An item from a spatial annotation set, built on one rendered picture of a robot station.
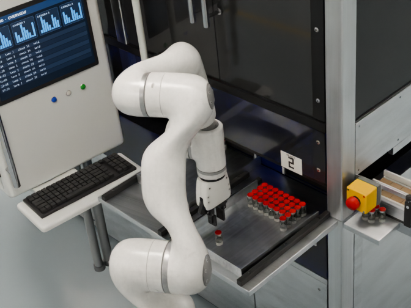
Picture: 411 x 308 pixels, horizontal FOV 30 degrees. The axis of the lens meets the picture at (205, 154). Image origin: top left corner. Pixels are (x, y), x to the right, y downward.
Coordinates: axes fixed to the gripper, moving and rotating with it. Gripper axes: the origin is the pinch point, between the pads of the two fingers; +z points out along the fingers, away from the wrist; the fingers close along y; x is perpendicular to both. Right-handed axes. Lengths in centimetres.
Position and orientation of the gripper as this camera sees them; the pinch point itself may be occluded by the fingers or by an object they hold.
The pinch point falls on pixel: (216, 216)
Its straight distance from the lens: 226.1
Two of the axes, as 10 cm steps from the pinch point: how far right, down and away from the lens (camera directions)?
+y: -7.2, 4.4, -5.5
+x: 6.9, 3.5, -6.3
